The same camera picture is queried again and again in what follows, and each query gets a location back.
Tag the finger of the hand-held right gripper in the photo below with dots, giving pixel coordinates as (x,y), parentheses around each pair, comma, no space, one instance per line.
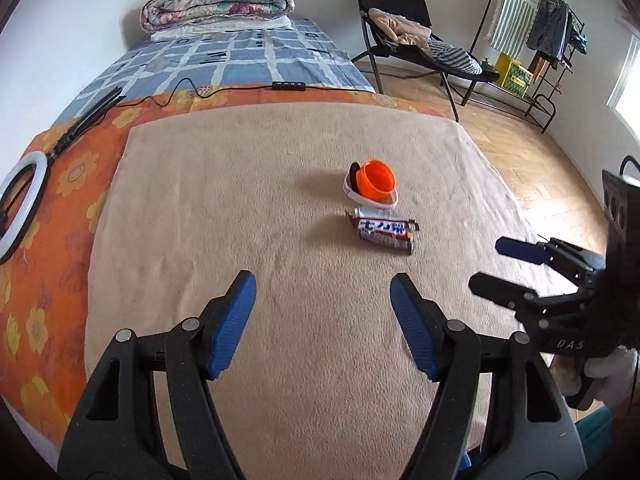
(500,292)
(515,249)

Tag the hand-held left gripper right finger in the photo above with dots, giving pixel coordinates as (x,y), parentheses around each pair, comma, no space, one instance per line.
(417,325)

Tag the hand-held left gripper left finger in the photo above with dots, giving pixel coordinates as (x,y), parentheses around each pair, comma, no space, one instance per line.
(232,325)

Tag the candy bar wrapper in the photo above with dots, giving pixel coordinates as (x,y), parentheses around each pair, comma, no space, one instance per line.
(387,232)

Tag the person's right hand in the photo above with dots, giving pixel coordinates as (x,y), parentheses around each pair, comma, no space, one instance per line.
(610,372)

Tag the beige fleece blanket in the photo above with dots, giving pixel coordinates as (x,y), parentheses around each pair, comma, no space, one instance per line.
(250,210)

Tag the teal cloth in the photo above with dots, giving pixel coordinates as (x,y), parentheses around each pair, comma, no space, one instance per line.
(595,440)

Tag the black clothes rack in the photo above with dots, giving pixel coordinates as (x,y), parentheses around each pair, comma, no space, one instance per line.
(537,110)

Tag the black round lid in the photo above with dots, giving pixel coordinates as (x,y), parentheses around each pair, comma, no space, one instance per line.
(353,175)

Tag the yellow plastic crate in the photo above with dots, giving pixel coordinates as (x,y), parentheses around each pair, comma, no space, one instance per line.
(512,75)

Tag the orange floral bedsheet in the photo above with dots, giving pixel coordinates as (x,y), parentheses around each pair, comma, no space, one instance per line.
(50,310)

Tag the window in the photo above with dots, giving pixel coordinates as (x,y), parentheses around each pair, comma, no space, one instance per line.
(627,90)

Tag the striped garment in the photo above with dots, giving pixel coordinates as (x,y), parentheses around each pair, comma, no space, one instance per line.
(457,57)

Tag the teal garment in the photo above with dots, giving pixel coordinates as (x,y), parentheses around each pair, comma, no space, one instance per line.
(580,42)

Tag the dark grey jacket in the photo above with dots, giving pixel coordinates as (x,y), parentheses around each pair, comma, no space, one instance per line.
(547,27)

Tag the green striped towel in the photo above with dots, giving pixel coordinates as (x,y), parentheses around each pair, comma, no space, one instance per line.
(515,10)

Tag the beige garment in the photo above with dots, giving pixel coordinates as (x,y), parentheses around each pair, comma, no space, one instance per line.
(400,27)

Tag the black tripod stand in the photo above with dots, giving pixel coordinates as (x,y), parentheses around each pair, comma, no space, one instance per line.
(85,122)

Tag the blue plaid bedsheet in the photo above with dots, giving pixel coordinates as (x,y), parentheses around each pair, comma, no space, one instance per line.
(225,60)

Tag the white folded pillow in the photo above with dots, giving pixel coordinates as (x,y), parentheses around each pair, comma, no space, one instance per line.
(220,27)

